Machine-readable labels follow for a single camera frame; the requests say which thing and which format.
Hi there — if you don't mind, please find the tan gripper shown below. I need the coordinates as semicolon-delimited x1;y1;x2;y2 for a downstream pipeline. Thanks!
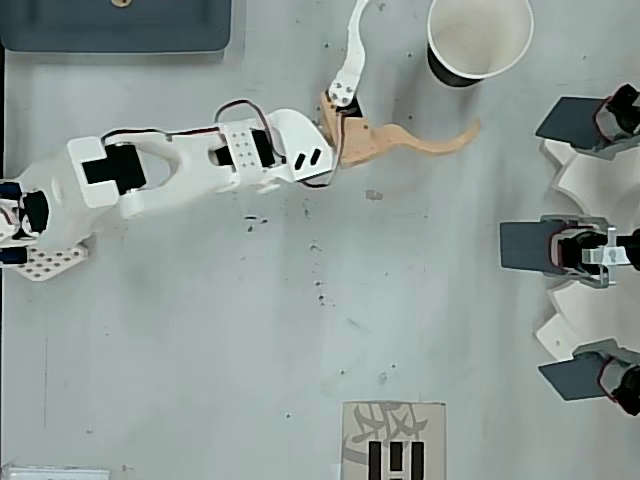
319;0;483;169

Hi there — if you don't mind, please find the black paper cup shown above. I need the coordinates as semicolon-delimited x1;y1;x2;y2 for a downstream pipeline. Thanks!
425;0;535;89

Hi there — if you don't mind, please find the grey flat paddle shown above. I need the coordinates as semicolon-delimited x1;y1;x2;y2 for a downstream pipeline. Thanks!
534;97;609;151
499;221;556;274
538;359;609;401

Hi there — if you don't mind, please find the grey red motor unit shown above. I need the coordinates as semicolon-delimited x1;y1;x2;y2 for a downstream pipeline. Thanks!
592;83;640;151
542;214;640;289
569;339;640;416

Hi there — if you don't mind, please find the blue-grey plastic tray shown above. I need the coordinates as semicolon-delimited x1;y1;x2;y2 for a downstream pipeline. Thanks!
0;0;234;54

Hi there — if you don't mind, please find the printed cardboard card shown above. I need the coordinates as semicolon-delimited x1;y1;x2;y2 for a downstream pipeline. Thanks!
341;399;448;480

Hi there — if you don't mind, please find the white machine pedestal base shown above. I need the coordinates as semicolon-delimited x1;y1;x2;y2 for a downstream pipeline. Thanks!
534;134;640;361

